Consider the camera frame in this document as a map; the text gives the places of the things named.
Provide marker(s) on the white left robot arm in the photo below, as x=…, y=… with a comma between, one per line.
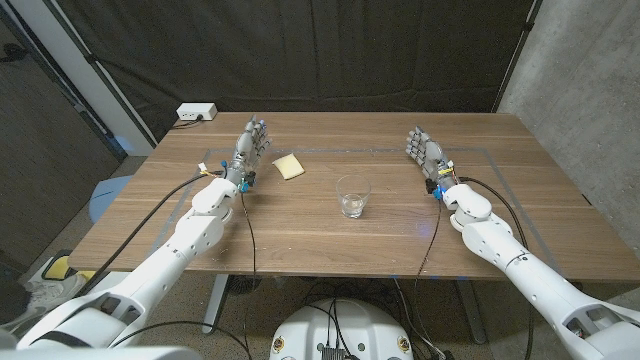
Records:
x=150, y=270

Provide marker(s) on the yellow and black floor object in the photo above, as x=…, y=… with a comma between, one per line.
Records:
x=59, y=268

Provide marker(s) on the yellow sponge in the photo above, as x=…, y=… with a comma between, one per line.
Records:
x=288, y=166

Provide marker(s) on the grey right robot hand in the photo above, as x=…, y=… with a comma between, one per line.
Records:
x=430, y=155

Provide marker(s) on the white pillar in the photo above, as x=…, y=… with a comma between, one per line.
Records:
x=70, y=60

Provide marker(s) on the black backdrop stand pole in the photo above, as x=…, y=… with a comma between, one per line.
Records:
x=90, y=57
x=522, y=37

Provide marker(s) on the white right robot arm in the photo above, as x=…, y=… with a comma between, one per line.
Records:
x=525, y=275

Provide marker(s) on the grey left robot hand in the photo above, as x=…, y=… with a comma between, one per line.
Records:
x=245, y=155

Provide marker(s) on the black round fan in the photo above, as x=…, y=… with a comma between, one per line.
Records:
x=242, y=285

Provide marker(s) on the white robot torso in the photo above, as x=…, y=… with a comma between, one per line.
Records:
x=370, y=330

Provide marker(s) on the black backdrop curtain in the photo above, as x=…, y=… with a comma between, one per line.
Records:
x=325, y=55

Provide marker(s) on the white table leg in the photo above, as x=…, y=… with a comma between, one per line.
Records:
x=216, y=300

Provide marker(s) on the grey table leg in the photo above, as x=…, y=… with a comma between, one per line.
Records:
x=470, y=310

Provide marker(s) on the white power strip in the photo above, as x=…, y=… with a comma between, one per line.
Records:
x=196, y=111

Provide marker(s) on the clear glass cup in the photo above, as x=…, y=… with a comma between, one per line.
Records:
x=353, y=205

